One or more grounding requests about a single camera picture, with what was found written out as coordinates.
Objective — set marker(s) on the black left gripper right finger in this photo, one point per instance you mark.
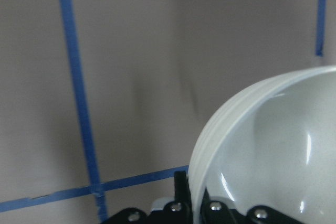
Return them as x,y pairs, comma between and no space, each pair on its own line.
214,211

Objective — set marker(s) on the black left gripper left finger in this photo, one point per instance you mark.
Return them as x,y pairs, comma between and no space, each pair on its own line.
182,203

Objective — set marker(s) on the white deep bowl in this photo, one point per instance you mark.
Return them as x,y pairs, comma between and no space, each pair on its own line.
272,144

